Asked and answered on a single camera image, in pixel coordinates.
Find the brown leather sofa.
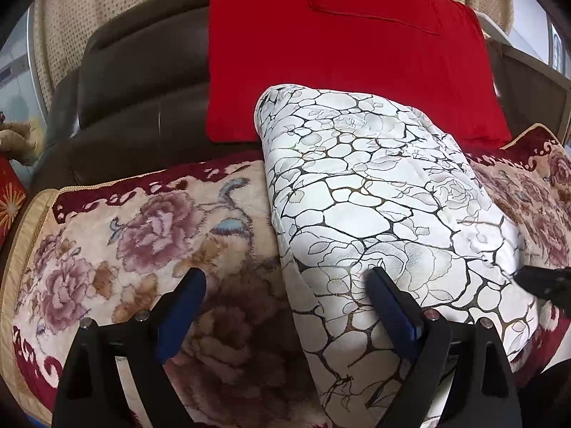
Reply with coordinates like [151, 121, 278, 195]
[33, 0, 514, 188]

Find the brown wooden furniture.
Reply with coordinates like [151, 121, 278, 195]
[486, 36, 571, 146]

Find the large red cushion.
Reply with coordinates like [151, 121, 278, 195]
[206, 0, 513, 148]

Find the beige dotted curtain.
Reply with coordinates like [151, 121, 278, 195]
[33, 0, 514, 108]

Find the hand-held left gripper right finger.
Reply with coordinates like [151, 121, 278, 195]
[366, 266, 522, 428]

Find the red floral plush sofa cover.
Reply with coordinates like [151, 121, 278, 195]
[0, 122, 571, 428]

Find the brown plush toy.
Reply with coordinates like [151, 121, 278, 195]
[0, 118, 41, 165]

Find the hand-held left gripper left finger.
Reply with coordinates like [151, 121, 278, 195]
[51, 267, 208, 428]

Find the red box with gold starburst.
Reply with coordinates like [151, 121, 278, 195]
[0, 156, 28, 246]

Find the window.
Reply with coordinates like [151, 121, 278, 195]
[546, 9, 571, 76]

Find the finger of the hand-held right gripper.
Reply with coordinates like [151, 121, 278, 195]
[513, 265, 571, 310]

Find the white vein-patterned quilted cloth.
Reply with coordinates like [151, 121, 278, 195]
[254, 84, 540, 428]

